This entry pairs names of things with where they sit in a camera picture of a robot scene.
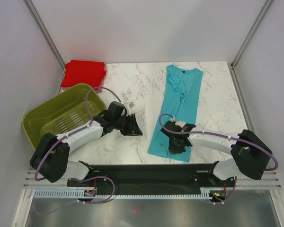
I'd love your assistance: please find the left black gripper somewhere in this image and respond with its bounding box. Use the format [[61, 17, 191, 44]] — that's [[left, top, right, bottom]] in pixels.
[[113, 113, 142, 137]]

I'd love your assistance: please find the teal t shirt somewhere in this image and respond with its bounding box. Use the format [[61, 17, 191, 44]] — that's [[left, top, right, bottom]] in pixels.
[[148, 65, 203, 163]]

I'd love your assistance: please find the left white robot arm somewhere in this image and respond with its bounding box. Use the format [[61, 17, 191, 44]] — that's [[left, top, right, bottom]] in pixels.
[[30, 101, 143, 186]]

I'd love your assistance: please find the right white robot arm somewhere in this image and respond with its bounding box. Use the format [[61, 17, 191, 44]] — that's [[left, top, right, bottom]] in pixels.
[[161, 121, 278, 186]]

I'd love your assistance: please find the olive green plastic basket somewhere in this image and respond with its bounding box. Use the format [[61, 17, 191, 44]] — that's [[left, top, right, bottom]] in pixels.
[[22, 84, 107, 149]]

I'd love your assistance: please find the folded red t shirt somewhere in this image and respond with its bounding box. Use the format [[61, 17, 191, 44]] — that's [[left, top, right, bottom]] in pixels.
[[61, 60, 107, 88]]

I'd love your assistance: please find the white slotted cable duct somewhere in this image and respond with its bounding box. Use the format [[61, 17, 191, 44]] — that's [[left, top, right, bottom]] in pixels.
[[34, 189, 223, 200]]

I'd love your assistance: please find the aluminium rail profile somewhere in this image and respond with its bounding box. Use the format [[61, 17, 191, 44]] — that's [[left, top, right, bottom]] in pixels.
[[24, 170, 68, 189]]

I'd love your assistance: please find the left aluminium frame post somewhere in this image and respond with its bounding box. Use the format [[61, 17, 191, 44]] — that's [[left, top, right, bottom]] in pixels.
[[23, 0, 65, 70]]

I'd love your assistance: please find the aluminium frame post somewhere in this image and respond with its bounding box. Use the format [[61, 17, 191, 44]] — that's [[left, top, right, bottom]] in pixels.
[[230, 0, 275, 69], [23, 0, 65, 70]]

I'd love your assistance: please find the right aluminium frame post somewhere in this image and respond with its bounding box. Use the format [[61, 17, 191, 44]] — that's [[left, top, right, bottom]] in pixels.
[[230, 0, 275, 69]]

